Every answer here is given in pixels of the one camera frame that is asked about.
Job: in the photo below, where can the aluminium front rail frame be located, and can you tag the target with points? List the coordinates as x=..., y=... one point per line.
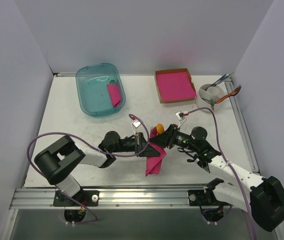
x=152, y=213

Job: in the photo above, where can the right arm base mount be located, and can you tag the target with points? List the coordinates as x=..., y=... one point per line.
x=212, y=210

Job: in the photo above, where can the brown cardboard napkin tray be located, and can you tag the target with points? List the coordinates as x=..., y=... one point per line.
x=174, y=86

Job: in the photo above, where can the aluminium right side rail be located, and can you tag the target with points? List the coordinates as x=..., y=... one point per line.
x=244, y=134

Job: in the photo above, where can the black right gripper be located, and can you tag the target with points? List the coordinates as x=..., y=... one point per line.
x=172, y=136

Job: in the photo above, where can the rolled pink napkin in bin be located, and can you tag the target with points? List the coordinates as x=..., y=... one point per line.
x=114, y=95

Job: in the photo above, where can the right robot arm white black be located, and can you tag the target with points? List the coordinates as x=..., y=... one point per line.
x=233, y=185

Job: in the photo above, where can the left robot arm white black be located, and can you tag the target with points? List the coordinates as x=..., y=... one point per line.
x=57, y=161

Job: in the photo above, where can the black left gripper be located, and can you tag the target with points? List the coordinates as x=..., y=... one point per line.
x=139, y=143

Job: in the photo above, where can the teal transparent plastic bin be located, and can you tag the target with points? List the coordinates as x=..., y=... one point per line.
x=92, y=90

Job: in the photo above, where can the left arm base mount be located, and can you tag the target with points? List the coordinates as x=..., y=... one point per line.
x=77, y=208

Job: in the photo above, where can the pink paper napkin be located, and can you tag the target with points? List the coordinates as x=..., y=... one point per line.
x=153, y=163

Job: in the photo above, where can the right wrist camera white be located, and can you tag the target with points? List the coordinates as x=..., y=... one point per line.
x=181, y=115

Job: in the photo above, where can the orange plastic spoon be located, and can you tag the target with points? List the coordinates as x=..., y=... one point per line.
x=160, y=129

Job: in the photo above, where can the pink napkin stack in tray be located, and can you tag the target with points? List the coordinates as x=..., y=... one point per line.
x=175, y=86

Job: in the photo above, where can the white utensil holder cup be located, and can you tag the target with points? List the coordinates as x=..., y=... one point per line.
x=207, y=96

